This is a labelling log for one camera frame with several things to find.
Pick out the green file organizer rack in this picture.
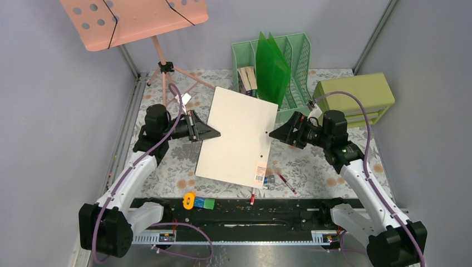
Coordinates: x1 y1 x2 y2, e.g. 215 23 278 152
232 33 313 123

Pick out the olive green drawer box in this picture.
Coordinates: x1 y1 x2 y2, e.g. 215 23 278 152
312 73 395 128

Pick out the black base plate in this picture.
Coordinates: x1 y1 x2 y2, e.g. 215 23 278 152
132 198 337 245

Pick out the pink music stand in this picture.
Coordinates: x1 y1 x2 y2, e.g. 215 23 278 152
60 0 215 103

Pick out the aluminium frame rail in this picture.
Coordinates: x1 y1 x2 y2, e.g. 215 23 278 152
75 72 148 267

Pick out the beige notebook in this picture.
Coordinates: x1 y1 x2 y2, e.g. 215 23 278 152
195 87 278 189

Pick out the blue grey glue stick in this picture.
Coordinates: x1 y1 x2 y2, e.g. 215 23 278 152
263 175 276 185

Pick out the purple cable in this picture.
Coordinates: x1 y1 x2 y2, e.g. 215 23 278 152
313 91 426 267
91 83 215 265

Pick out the purple paperback book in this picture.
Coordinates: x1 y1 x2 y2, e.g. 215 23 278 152
238 67 252 96

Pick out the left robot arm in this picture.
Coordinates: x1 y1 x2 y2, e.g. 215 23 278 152
78 104 221 258

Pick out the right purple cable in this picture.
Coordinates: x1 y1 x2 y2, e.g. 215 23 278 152
313 91 426 267

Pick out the red white marker pen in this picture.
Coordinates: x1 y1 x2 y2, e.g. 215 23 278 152
250 187 256 206

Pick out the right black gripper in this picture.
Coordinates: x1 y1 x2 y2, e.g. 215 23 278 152
269 111 331 150

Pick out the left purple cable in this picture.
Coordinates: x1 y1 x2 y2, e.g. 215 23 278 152
91 83 215 265

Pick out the yellow blue green toy block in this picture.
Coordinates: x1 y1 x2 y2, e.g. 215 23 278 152
183 192 215 210

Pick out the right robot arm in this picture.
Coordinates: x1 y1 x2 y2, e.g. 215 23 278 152
269 110 427 266

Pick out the green plastic folder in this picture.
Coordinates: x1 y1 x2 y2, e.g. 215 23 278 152
255 32 291 107

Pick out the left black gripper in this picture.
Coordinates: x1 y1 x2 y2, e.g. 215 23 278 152
163 110 221 142

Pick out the treehouse paperback book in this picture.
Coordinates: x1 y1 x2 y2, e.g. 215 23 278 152
245 66 257 97

